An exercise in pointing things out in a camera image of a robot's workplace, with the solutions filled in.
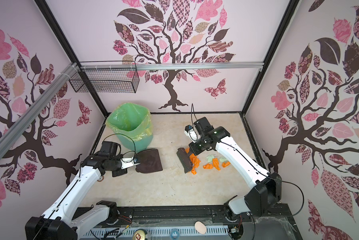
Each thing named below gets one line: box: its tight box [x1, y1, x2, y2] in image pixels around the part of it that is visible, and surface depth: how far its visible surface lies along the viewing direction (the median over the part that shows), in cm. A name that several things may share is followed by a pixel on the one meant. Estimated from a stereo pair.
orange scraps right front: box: [203, 158, 231, 171], surface depth 92 cm
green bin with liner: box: [105, 102, 154, 153], surface depth 89 cm
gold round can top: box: [132, 229, 146, 240], surface depth 61 cm
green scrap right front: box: [206, 154, 228, 163], surface depth 96 cm
